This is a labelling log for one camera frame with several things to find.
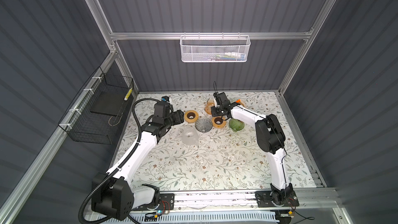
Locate green glass dripper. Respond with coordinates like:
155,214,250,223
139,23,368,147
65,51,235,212
229,118,245,132

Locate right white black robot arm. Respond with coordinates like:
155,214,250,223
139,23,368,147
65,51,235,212
211,100,300,208

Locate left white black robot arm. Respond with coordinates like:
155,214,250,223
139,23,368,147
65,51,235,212
90,110,184,222

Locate grey glass dripper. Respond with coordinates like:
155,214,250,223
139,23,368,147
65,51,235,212
195,118,213,133

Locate clear frosted glass dripper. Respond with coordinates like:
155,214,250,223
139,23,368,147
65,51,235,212
182,126,199,147

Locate yellow marker pen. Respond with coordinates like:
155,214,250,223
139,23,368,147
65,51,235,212
124,88,133,101

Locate floral table mat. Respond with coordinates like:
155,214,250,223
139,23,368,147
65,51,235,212
132,92,316,191

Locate tubes in white basket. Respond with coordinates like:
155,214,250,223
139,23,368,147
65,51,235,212
207,52,247,62

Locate black foam pad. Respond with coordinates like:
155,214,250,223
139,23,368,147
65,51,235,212
90,91,127,117

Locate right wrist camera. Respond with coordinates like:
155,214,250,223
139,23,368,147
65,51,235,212
213,92,230,108

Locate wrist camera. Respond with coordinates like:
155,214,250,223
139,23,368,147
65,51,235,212
154,96,172,118
213,92,230,108

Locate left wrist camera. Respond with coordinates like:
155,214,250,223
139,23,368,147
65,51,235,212
154,96,172,118

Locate white wire wall basket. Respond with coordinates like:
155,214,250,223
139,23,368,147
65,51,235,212
179,33,251,63

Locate black wire side basket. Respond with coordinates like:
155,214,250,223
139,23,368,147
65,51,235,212
59,67,134,145

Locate black corrugated cable conduit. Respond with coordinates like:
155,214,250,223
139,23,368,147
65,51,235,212
77,97,162,224

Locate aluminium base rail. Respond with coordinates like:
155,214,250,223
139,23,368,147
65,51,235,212
86,188,343,217

